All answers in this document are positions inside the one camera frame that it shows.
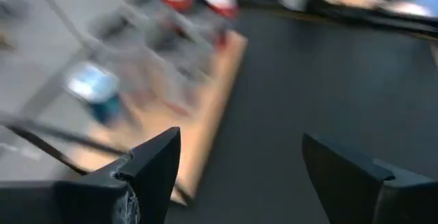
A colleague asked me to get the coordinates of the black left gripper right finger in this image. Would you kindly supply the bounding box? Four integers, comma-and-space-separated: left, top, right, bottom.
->
302, 133, 396, 224

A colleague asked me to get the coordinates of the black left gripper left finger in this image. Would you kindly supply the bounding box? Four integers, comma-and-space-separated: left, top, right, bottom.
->
114, 127, 181, 224

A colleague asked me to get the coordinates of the dark blue can white lid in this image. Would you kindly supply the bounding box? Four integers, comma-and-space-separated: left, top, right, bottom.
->
64, 61, 123, 125

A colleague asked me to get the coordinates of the silver can black lid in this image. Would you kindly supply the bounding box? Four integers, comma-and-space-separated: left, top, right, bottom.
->
88, 10, 146, 91
143, 14, 206, 81

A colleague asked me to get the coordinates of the black table mat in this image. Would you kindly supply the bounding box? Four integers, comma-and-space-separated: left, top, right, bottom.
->
164, 8, 438, 224

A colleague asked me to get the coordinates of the wooden shelf black frame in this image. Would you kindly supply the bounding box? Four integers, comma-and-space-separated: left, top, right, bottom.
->
0, 28, 249, 207

